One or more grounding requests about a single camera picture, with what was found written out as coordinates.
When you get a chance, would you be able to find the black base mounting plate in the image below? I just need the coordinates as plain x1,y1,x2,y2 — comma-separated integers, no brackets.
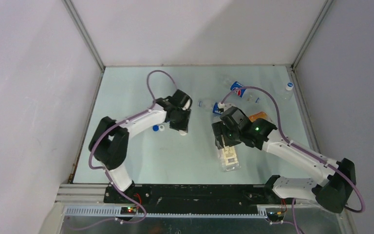
103,184,292,214

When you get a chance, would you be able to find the white slotted cable duct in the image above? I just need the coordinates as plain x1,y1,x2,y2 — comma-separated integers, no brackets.
64,205,267,218

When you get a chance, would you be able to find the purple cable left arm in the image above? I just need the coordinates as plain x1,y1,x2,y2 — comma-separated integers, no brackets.
88,69,179,227

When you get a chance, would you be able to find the grey aluminium frame rail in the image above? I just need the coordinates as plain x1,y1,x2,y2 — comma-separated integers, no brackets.
286,65,357,234

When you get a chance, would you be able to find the controller board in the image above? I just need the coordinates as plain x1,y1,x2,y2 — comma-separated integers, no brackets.
120,207,138,215
266,212,286,225

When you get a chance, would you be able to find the left controller board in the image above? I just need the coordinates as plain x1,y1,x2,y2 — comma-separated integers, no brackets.
120,207,138,215

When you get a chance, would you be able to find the clear unlabelled plastic bottle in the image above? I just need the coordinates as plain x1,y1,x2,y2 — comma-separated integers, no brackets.
273,83,293,113

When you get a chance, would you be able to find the orange label plastic bottle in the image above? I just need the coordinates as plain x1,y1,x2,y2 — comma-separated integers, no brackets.
248,111,269,122

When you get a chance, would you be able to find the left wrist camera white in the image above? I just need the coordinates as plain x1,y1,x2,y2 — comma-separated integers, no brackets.
178,130,187,136

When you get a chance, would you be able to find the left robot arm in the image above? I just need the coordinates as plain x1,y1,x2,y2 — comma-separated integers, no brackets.
89,89,192,203

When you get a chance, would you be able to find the right controller board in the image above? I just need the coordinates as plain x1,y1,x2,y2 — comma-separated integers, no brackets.
266,212,286,225

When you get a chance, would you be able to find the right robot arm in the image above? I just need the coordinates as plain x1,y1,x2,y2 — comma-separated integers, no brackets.
211,107,356,214

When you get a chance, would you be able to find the cream label clear bottle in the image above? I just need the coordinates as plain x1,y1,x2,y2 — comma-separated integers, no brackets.
217,146,240,172

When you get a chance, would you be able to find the Pepsi bottle blue label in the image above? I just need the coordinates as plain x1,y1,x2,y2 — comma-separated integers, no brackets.
222,77,261,103

